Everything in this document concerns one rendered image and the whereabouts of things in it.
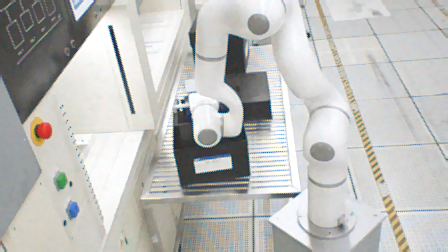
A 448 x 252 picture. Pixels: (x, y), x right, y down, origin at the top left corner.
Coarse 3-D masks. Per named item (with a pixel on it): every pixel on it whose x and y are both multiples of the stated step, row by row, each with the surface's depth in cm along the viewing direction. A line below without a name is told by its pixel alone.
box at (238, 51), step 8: (192, 32) 233; (192, 40) 235; (232, 40) 232; (240, 40) 232; (248, 40) 259; (192, 48) 239; (232, 48) 235; (240, 48) 235; (248, 48) 258; (232, 56) 238; (240, 56) 237; (248, 56) 258; (232, 64) 241; (240, 64) 240; (232, 72) 243; (240, 72) 243
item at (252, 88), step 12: (252, 72) 222; (264, 72) 221; (228, 84) 214; (240, 84) 213; (252, 84) 212; (264, 84) 211; (240, 96) 204; (252, 96) 203; (264, 96) 202; (252, 108) 201; (264, 108) 201; (252, 120) 204; (264, 120) 204
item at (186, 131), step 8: (192, 80) 168; (192, 88) 162; (176, 104) 174; (184, 104) 169; (176, 112) 169; (176, 120) 164; (184, 128) 162; (192, 128) 162; (184, 136) 164; (192, 136) 164; (184, 144) 166; (192, 144) 166
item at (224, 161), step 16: (176, 128) 188; (176, 144) 178; (224, 144) 163; (240, 144) 164; (176, 160) 166; (192, 160) 166; (208, 160) 167; (224, 160) 167; (240, 160) 168; (192, 176) 170; (208, 176) 171; (224, 176) 172; (240, 176) 173
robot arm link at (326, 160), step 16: (320, 112) 128; (336, 112) 127; (320, 128) 122; (336, 128) 122; (304, 144) 125; (320, 144) 121; (336, 144) 120; (320, 160) 124; (336, 160) 123; (320, 176) 135; (336, 176) 134
